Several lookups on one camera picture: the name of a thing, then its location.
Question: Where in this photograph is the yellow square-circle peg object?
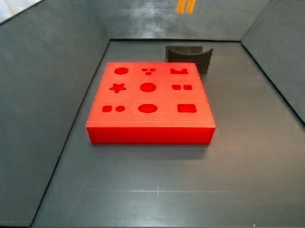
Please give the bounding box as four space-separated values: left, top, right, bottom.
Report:
176 0 196 14

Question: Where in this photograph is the red shape-sorter fixture block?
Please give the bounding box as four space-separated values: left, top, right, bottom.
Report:
85 62 215 144

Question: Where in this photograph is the black curved regrasp stand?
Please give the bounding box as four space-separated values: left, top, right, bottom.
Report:
166 45 212 74

